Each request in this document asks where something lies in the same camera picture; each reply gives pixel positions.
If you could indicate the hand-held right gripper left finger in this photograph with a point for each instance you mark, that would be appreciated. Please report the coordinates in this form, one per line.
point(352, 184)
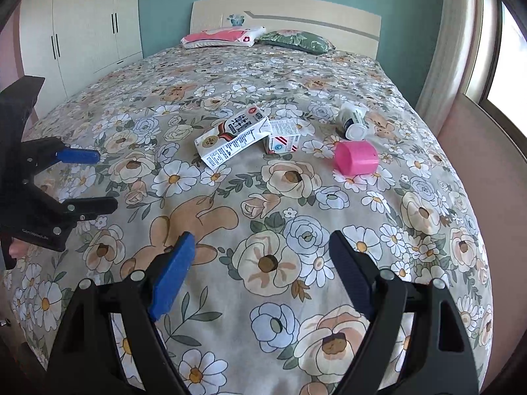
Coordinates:
point(171, 277)

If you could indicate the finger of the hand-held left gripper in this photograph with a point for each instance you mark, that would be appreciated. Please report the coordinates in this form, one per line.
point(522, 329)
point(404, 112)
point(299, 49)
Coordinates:
point(94, 206)
point(78, 156)

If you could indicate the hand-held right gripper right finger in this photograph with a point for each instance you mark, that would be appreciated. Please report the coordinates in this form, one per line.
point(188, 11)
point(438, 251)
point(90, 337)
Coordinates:
point(354, 275)

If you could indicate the pink plastic cup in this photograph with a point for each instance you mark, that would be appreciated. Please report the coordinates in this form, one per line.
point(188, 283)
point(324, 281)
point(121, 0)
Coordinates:
point(358, 156)

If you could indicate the small white drink carton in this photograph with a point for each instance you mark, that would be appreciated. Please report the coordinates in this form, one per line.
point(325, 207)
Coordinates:
point(284, 140)

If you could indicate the tall white milk carton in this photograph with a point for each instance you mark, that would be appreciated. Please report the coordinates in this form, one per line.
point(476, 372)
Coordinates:
point(230, 135)

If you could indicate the white plastic bottle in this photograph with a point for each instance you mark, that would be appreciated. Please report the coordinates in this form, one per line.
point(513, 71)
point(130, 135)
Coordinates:
point(350, 117)

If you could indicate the person's left hand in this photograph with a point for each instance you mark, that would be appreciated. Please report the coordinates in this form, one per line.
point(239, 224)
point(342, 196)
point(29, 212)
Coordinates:
point(15, 251)

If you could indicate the floral printed blanket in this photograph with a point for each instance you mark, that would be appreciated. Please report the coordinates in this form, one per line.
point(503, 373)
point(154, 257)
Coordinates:
point(267, 197)

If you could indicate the cream wardrobe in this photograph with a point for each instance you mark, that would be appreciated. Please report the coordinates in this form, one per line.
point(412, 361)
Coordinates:
point(82, 20)

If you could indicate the pink and white pillow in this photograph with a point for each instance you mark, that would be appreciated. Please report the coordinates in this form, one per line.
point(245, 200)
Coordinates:
point(222, 36)

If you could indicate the green floral pillow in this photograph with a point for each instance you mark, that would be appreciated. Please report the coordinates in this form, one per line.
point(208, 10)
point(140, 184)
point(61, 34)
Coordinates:
point(296, 41)

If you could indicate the beige curtain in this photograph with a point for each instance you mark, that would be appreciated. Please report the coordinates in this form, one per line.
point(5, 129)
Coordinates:
point(453, 49)

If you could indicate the window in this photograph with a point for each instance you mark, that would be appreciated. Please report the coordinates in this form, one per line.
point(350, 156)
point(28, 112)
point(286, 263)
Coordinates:
point(506, 61)

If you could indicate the light wooden headboard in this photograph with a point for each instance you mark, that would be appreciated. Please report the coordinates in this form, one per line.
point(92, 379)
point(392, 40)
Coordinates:
point(313, 10)

